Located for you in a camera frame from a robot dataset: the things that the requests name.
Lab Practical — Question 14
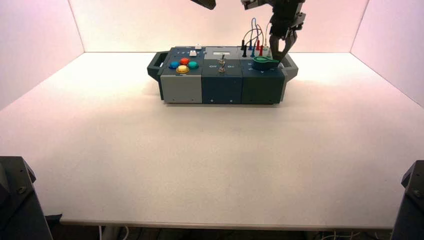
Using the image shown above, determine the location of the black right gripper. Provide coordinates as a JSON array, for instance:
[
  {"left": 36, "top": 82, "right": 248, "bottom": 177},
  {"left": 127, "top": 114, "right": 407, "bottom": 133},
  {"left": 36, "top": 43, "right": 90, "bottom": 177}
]
[{"left": 268, "top": 0, "right": 307, "bottom": 63}]

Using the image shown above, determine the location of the green pointer knob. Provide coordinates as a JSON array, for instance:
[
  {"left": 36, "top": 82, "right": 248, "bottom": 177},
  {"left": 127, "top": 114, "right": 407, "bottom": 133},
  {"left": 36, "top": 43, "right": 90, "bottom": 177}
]
[{"left": 252, "top": 55, "right": 280, "bottom": 71}]

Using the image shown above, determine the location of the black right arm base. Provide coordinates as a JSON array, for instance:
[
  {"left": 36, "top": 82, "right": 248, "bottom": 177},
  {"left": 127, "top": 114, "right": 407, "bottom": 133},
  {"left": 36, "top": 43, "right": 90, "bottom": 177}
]
[{"left": 391, "top": 159, "right": 424, "bottom": 240}]

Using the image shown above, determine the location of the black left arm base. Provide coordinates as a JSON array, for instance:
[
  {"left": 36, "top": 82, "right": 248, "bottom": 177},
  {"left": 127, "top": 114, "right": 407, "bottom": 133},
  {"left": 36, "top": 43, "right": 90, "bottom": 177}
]
[{"left": 0, "top": 156, "right": 54, "bottom": 240}]

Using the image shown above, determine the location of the dark blue-grey control box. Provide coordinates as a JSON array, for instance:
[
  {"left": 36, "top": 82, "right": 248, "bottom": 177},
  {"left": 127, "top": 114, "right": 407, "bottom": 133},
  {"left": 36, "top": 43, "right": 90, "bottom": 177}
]
[{"left": 146, "top": 45, "right": 299, "bottom": 106}]

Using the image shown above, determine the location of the white jumper cable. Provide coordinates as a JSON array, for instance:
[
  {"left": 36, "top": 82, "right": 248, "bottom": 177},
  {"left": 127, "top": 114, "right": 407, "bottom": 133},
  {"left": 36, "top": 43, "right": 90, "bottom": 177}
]
[{"left": 263, "top": 22, "right": 273, "bottom": 57}]

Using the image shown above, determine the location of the red jumper cable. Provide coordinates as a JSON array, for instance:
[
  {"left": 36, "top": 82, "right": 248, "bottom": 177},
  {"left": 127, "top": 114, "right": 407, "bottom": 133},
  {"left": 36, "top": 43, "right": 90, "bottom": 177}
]
[{"left": 255, "top": 24, "right": 265, "bottom": 57}]

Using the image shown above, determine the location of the blue jumper cable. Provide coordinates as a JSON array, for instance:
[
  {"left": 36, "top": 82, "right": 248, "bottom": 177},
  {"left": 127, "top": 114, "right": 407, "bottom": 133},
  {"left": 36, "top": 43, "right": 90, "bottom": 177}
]
[{"left": 248, "top": 17, "right": 260, "bottom": 59}]

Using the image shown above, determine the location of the metal toggle switch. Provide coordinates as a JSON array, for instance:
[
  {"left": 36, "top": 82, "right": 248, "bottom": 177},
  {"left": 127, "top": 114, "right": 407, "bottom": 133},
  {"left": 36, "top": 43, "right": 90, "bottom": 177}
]
[{"left": 217, "top": 53, "right": 227, "bottom": 74}]

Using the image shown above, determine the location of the white cable under table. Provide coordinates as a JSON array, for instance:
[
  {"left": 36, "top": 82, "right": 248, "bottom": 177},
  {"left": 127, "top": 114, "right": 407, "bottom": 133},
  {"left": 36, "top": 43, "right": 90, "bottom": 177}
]
[
  {"left": 317, "top": 230, "right": 395, "bottom": 240},
  {"left": 98, "top": 225, "right": 131, "bottom": 240}
]

